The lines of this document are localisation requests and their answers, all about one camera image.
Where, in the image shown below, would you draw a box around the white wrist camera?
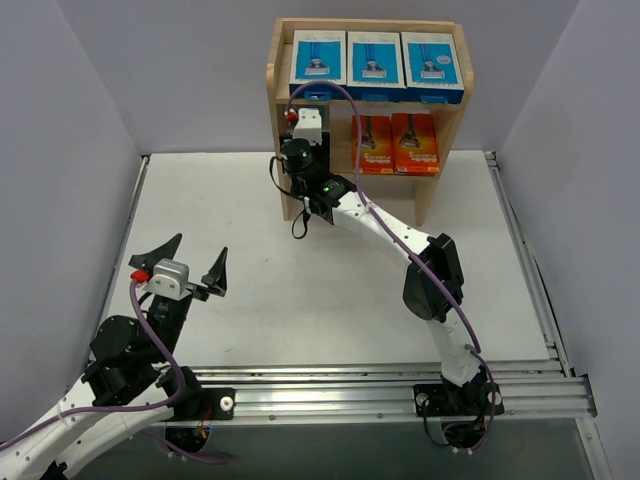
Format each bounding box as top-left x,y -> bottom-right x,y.
131,259 -> 190,301
284,107 -> 323,146

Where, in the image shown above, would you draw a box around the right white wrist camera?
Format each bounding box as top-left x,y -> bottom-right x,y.
284,107 -> 323,146

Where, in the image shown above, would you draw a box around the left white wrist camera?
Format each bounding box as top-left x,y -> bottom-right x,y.
131,259 -> 190,301

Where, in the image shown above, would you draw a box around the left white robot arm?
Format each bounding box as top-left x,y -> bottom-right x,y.
1,234 -> 234,479

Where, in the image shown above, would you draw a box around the wooden shelf unit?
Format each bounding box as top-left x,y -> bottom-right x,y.
264,17 -> 475,227

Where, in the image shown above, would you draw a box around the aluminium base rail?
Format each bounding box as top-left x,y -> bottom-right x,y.
121,151 -> 596,424

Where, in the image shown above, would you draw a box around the orange Gillette Fusion box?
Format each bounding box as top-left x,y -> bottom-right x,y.
351,115 -> 394,175
391,113 -> 441,176

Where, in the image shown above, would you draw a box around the blue Harry's razor box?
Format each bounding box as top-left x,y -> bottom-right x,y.
401,32 -> 465,105
289,30 -> 347,101
346,31 -> 406,102

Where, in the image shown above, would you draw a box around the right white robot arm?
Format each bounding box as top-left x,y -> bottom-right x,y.
272,138 -> 504,416

